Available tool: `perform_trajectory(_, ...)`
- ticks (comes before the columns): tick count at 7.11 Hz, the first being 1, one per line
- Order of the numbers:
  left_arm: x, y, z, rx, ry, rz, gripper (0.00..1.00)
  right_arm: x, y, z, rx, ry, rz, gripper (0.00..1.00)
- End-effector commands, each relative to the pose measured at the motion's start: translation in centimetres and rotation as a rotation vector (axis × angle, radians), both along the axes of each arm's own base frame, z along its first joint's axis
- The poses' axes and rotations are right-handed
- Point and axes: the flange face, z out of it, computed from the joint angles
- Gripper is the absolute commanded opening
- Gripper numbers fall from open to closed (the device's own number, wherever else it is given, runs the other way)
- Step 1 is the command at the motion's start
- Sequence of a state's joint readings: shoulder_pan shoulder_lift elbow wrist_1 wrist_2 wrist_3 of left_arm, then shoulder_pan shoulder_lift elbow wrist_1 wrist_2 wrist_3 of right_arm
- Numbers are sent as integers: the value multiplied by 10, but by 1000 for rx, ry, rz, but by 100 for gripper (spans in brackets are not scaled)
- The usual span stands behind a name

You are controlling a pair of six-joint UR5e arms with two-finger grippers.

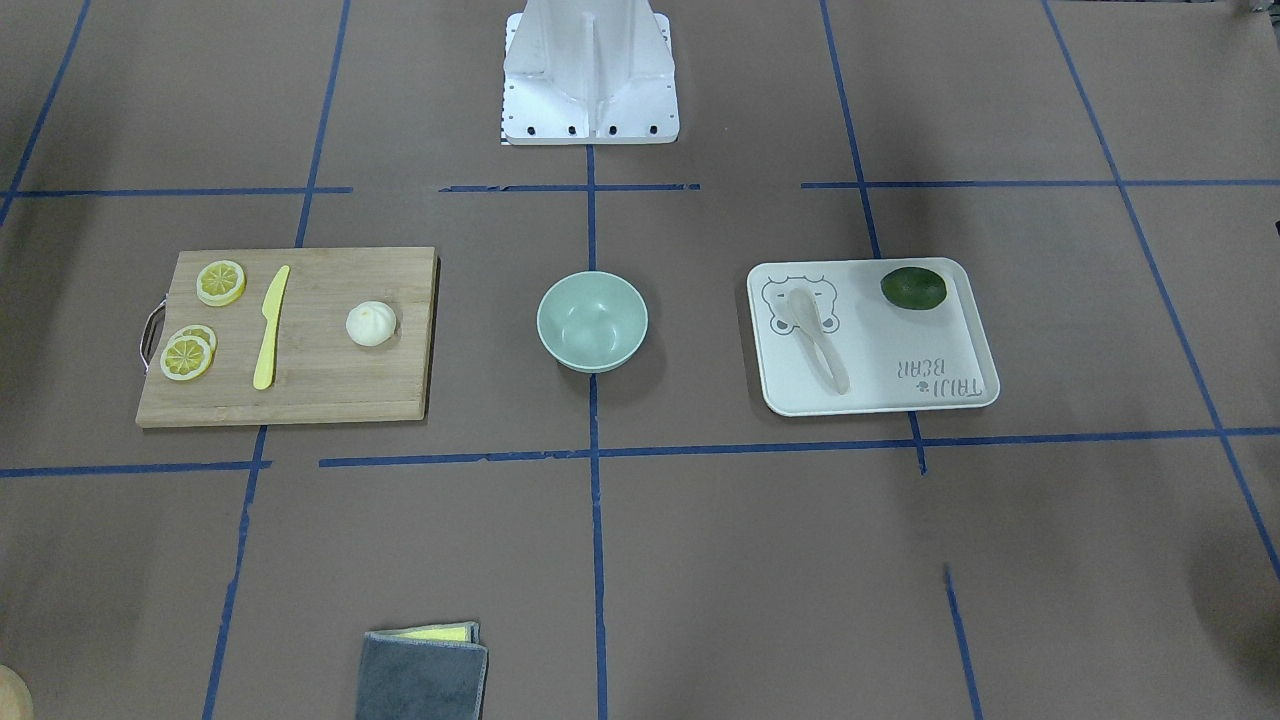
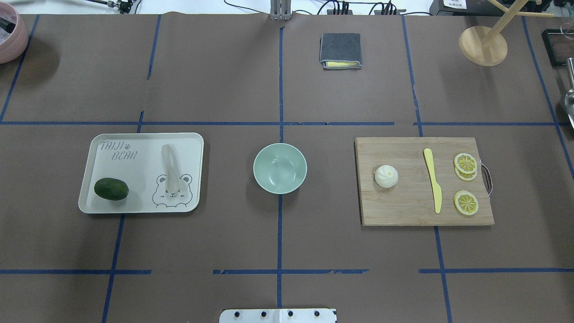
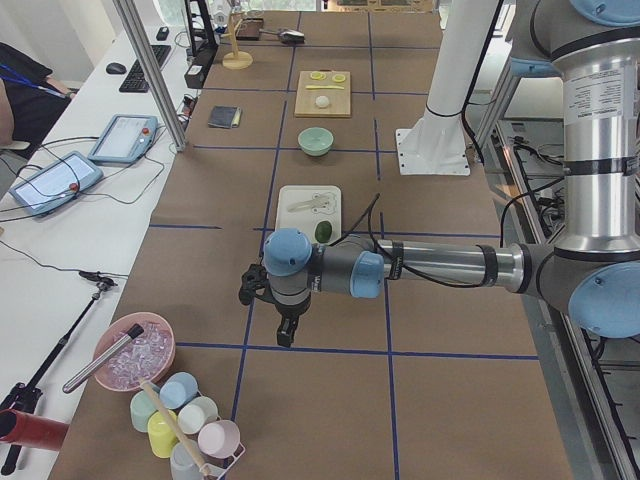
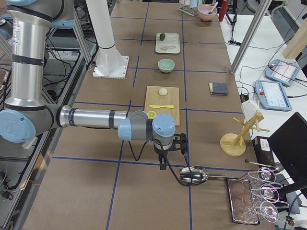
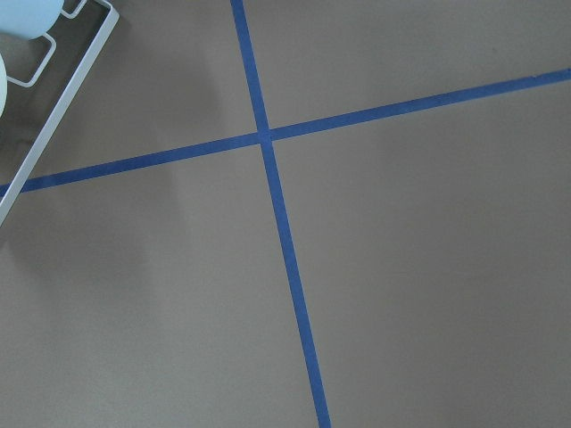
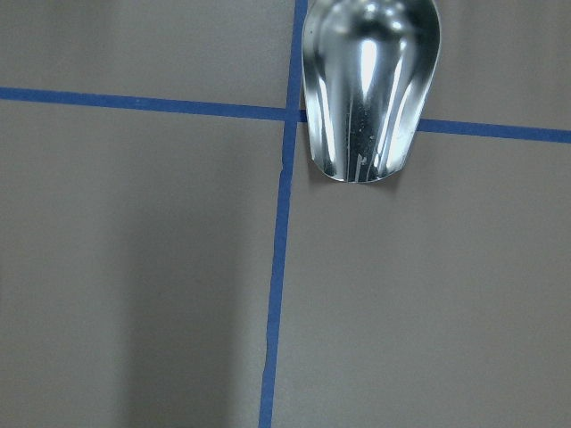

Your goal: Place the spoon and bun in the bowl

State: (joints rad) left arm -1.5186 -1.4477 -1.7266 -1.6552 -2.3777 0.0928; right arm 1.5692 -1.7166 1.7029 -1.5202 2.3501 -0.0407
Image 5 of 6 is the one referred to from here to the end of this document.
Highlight white metal rack frame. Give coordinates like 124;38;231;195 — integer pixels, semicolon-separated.
1;1;120;220

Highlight light blue round object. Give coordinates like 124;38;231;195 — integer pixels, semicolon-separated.
0;0;63;40

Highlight pale cream round object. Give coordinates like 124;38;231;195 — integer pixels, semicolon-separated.
0;55;8;115

